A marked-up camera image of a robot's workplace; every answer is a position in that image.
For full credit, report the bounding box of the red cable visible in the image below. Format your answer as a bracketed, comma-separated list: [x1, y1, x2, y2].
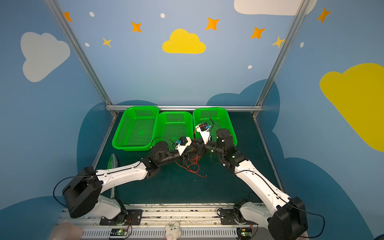
[174, 160, 208, 179]

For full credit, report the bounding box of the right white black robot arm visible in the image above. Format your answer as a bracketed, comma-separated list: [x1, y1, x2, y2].
[195, 126, 309, 240]

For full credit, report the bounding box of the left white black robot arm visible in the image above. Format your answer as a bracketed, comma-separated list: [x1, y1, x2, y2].
[62, 141, 198, 220]

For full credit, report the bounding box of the middle green plastic basket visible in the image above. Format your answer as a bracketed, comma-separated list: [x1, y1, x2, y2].
[151, 112, 193, 151]

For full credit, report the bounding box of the green plastic basket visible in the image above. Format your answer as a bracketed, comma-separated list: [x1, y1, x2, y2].
[151, 112, 193, 151]
[193, 107, 238, 147]
[112, 106, 159, 152]

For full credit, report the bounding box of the right green plastic basket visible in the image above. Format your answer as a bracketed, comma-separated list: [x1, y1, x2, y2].
[193, 107, 238, 147]

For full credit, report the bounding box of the left green plastic basket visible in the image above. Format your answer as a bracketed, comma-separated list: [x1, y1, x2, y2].
[112, 106, 159, 152]

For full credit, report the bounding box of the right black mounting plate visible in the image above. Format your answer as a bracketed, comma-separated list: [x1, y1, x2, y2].
[217, 208, 258, 226]

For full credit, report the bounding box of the black mounting plate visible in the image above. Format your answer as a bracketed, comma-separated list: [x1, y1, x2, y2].
[100, 210, 143, 226]
[217, 208, 258, 226]

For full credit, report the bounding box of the green garden trowel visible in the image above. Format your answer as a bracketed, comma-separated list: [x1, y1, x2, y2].
[107, 154, 119, 170]

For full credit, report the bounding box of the white plush toy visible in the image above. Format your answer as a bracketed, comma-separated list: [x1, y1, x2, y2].
[164, 222, 182, 240]

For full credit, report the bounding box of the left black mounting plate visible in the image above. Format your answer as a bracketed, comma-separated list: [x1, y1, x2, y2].
[100, 210, 143, 226]

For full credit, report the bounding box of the right green circuit board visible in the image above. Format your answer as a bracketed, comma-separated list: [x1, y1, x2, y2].
[237, 228, 253, 240]

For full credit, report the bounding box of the green circuit board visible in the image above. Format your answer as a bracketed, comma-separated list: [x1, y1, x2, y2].
[110, 229, 128, 238]
[237, 228, 253, 240]

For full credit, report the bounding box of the left green circuit board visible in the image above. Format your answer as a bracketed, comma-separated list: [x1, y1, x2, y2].
[110, 229, 128, 238]

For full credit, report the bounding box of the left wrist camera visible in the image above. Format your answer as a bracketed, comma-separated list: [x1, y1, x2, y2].
[176, 137, 192, 156]

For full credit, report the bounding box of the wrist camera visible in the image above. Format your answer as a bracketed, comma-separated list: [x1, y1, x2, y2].
[176, 137, 192, 156]
[195, 123, 211, 145]

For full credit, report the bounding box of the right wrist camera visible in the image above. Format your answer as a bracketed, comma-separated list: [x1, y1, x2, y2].
[195, 123, 211, 145]

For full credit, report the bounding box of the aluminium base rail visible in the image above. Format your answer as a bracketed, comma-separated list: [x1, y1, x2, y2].
[56, 203, 301, 240]

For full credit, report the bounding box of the aluminium frame back bar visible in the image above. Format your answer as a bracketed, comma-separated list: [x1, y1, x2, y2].
[106, 105, 263, 112]

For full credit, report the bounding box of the aluminium frame right post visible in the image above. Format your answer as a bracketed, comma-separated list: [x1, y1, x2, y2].
[256, 0, 311, 107]

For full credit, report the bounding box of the aluminium frame post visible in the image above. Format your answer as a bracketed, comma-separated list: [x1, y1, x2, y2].
[256, 0, 311, 107]
[45, 0, 113, 105]

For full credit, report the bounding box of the aluminium frame left post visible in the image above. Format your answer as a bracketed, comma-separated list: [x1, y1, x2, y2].
[45, 0, 113, 105]

